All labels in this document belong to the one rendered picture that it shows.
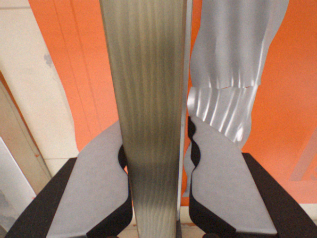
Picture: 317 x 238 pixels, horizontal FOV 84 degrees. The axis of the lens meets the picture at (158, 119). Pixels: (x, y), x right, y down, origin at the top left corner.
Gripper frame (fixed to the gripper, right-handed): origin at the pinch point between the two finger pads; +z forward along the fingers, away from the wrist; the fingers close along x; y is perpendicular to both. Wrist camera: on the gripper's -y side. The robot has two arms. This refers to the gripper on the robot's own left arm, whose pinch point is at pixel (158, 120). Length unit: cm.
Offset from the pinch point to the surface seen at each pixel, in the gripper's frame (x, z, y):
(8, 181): -17.2, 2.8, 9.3
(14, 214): -160, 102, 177
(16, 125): -15.0, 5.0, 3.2
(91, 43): -5.8, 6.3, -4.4
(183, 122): 2.2, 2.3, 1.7
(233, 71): 7.3, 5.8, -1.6
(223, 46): 5.9, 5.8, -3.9
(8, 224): -176, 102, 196
